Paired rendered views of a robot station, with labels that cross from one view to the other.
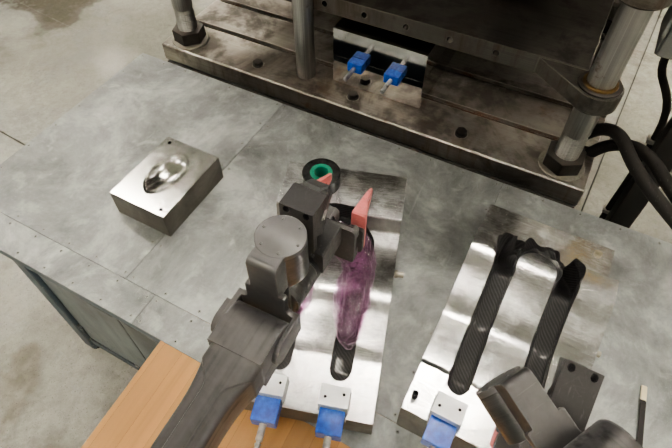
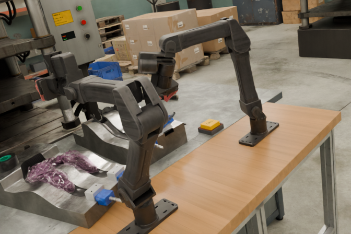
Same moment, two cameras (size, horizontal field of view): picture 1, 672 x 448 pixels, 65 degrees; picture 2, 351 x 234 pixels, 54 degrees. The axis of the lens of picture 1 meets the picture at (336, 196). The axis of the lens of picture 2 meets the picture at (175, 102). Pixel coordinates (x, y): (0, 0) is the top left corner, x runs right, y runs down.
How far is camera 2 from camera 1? 0.97 m
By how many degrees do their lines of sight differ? 61
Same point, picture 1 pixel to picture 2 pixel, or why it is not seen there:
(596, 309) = not seen: hidden behind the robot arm
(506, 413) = (148, 60)
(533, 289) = (116, 116)
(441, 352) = (120, 142)
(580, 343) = not seen: hidden behind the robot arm
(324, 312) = (75, 172)
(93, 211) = not seen: outside the picture
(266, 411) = (105, 192)
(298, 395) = (106, 187)
